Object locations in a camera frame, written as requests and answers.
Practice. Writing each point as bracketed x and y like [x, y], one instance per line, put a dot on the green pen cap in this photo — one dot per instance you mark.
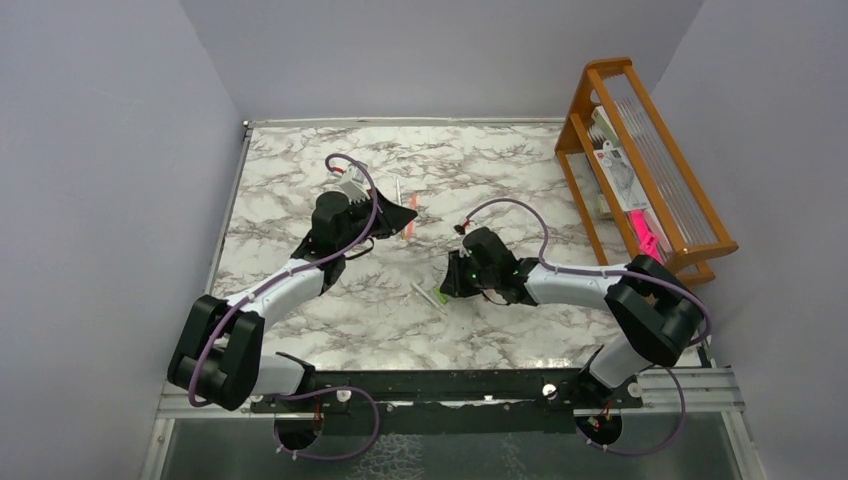
[441, 298]

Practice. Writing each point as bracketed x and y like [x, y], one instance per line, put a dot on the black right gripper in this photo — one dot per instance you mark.
[453, 283]

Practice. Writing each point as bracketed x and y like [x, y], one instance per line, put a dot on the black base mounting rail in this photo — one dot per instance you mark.
[432, 402]

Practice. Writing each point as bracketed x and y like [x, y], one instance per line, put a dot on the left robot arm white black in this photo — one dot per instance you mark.
[219, 359]

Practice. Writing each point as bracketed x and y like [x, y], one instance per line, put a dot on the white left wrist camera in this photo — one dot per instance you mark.
[353, 183]

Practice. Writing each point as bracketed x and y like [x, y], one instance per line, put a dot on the pink item in rack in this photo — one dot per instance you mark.
[648, 240]

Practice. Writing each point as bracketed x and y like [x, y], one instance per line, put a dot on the orange wooden rack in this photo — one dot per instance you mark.
[690, 232]

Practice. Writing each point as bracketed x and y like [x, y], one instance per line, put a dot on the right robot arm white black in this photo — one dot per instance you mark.
[657, 315]

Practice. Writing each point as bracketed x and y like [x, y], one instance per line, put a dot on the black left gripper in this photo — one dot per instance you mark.
[390, 217]

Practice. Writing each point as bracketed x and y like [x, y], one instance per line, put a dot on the white green marker pen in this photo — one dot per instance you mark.
[428, 297]

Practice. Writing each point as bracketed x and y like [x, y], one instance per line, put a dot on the white booklet in rack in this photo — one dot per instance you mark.
[615, 164]

